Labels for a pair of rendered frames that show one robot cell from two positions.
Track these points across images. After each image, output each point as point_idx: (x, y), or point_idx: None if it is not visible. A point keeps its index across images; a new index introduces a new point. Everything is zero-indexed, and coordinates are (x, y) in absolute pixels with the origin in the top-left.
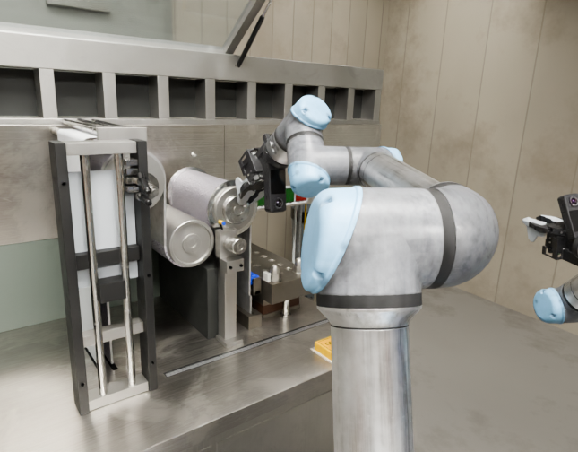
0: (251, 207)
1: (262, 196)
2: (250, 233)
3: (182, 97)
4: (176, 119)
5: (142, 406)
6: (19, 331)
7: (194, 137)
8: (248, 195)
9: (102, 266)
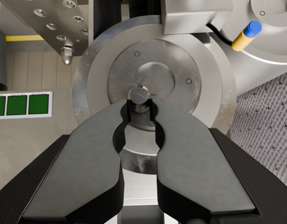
0: (98, 87)
1: (80, 132)
2: (90, 21)
3: (136, 219)
4: (155, 204)
5: None
6: None
7: (131, 182)
8: (184, 148)
9: None
